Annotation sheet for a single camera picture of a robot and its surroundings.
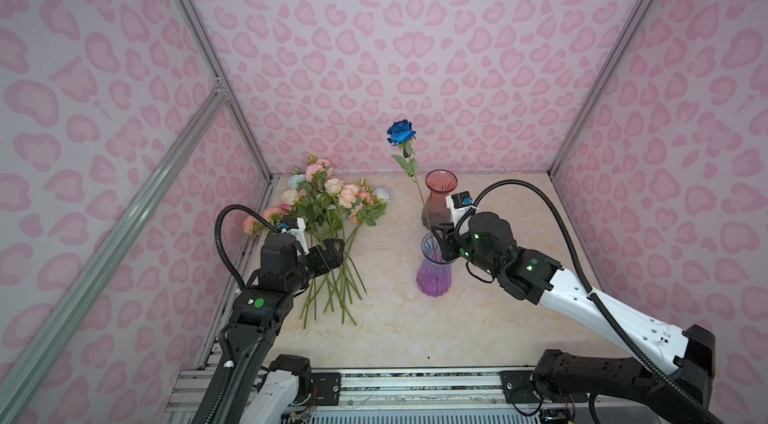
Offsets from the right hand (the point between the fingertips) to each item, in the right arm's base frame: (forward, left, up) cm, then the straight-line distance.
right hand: (434, 226), depth 72 cm
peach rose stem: (+25, +27, -19) cm, 41 cm away
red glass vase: (+24, -4, -11) cm, 27 cm away
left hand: (-3, +25, -3) cm, 25 cm away
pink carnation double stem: (+35, +38, -16) cm, 54 cm away
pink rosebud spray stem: (+24, +21, -25) cm, 40 cm away
